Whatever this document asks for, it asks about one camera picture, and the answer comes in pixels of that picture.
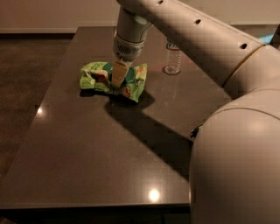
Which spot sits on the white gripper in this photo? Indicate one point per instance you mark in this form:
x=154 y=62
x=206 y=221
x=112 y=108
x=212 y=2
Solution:
x=127 y=50

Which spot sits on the green rice chip bag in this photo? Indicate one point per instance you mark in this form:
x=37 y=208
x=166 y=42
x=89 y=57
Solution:
x=97 y=76

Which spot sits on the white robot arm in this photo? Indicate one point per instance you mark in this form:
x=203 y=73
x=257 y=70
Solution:
x=234 y=170

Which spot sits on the green jalapeno chip bag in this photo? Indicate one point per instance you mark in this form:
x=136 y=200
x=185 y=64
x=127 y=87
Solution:
x=195 y=131

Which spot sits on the clear plastic water bottle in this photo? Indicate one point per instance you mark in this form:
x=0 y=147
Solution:
x=173 y=59

